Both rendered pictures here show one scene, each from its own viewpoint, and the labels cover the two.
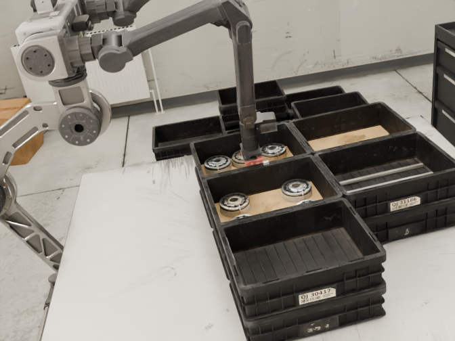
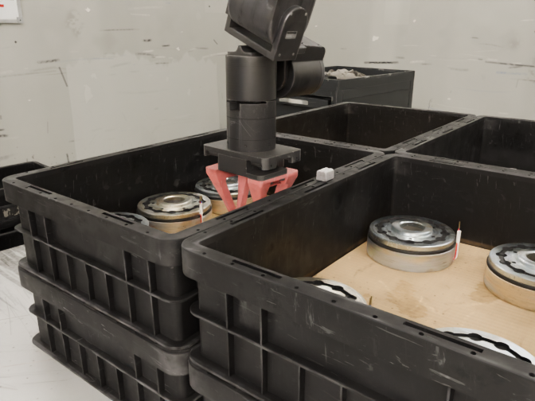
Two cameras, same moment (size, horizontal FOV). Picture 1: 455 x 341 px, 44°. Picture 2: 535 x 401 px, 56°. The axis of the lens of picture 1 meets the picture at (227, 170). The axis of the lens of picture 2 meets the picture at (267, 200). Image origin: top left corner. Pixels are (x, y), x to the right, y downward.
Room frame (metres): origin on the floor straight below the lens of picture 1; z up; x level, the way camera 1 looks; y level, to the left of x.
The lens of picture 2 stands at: (1.35, 0.30, 1.10)
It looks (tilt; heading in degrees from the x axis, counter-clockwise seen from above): 19 degrees down; 316
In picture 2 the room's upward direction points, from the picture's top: straight up
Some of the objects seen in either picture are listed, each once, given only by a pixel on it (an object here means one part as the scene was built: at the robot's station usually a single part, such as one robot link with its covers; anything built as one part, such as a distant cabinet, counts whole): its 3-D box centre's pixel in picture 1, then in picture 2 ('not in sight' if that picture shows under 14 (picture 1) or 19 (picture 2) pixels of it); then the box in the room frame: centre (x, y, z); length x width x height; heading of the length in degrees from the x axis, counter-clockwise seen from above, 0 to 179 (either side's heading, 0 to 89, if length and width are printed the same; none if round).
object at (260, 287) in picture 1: (297, 242); not in sight; (1.25, -0.16, 0.92); 0.40 x 0.30 x 0.02; 97
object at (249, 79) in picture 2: (249, 127); (255, 76); (1.78, -0.10, 1.04); 0.07 x 0.06 x 0.07; 92
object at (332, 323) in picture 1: (301, 285); not in sight; (1.25, -0.16, 0.76); 0.40 x 0.30 x 0.12; 97
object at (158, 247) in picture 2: (247, 150); (211, 173); (1.85, -0.09, 0.92); 0.40 x 0.30 x 0.02; 97
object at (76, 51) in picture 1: (78, 51); not in sight; (1.61, 0.37, 1.45); 0.09 x 0.08 x 0.12; 2
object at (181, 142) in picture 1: (194, 166); not in sight; (2.81, 0.18, 0.37); 0.40 x 0.30 x 0.45; 92
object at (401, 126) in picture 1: (350, 140); (361, 153); (1.90, -0.48, 0.87); 0.40 x 0.30 x 0.11; 97
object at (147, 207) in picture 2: (244, 155); (174, 204); (1.92, -0.08, 0.86); 0.10 x 0.10 x 0.01
